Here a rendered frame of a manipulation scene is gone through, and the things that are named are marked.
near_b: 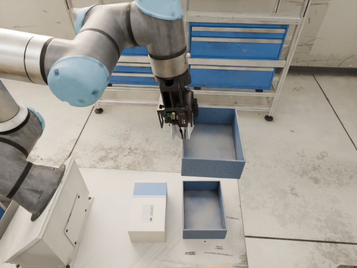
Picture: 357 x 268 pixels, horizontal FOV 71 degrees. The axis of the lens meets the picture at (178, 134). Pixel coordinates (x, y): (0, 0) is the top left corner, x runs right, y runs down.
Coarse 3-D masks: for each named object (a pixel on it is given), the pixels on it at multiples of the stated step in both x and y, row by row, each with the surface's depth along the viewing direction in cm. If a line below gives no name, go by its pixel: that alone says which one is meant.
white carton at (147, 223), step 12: (144, 180) 96; (156, 180) 96; (144, 192) 92; (156, 192) 92; (132, 204) 88; (144, 204) 88; (156, 204) 88; (132, 216) 85; (144, 216) 85; (156, 216) 85; (132, 228) 82; (144, 228) 82; (156, 228) 82; (132, 240) 87; (144, 240) 87; (156, 240) 87
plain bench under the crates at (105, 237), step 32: (96, 192) 102; (128, 192) 102; (224, 192) 102; (96, 224) 93; (128, 224) 93; (0, 256) 85; (96, 256) 85; (128, 256) 85; (160, 256) 85; (192, 256) 85; (224, 256) 85
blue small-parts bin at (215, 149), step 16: (208, 112) 74; (224, 112) 74; (208, 128) 76; (224, 128) 76; (192, 144) 71; (208, 144) 71; (224, 144) 71; (240, 144) 64; (192, 160) 59; (208, 160) 59; (224, 160) 59; (240, 160) 63; (192, 176) 63; (208, 176) 63; (224, 176) 63; (240, 176) 62
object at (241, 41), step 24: (192, 24) 185; (216, 24) 184; (240, 24) 183; (264, 24) 182; (288, 24) 181; (192, 48) 198; (216, 48) 197; (240, 48) 195; (264, 48) 194; (192, 72) 213; (216, 72) 211; (240, 72) 210; (264, 72) 208
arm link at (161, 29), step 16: (144, 0) 40; (160, 0) 39; (176, 0) 41; (144, 16) 42; (160, 16) 41; (176, 16) 42; (144, 32) 43; (160, 32) 43; (176, 32) 44; (160, 48) 45; (176, 48) 45
